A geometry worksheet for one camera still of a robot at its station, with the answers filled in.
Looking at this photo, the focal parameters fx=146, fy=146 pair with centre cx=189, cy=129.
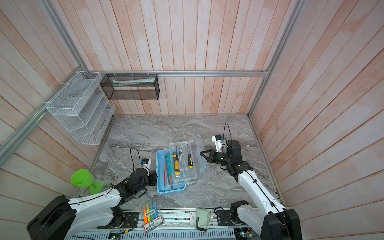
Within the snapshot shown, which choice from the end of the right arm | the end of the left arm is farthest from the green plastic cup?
the end of the right arm

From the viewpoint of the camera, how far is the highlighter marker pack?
28.6 inches

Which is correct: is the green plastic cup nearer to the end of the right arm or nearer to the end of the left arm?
the end of the left arm
